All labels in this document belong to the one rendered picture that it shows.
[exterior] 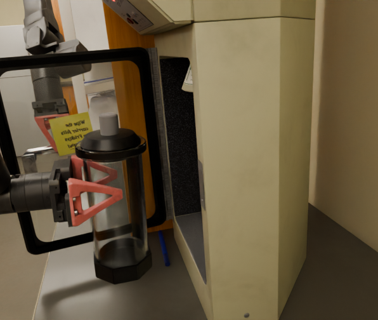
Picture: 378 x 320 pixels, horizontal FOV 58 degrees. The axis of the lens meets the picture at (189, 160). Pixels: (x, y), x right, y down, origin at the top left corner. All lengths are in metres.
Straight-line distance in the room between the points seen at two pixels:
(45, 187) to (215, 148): 0.26
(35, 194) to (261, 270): 0.36
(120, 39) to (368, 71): 0.53
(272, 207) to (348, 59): 0.47
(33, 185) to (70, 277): 0.31
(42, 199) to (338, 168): 0.70
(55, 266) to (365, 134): 0.75
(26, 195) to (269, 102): 0.37
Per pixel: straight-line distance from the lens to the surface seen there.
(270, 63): 0.47
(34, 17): 0.89
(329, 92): 0.95
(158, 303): 0.69
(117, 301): 0.71
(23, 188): 0.55
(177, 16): 0.43
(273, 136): 0.48
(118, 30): 0.79
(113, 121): 0.53
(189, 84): 0.55
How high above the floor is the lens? 1.39
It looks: 19 degrees down
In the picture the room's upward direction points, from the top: 5 degrees counter-clockwise
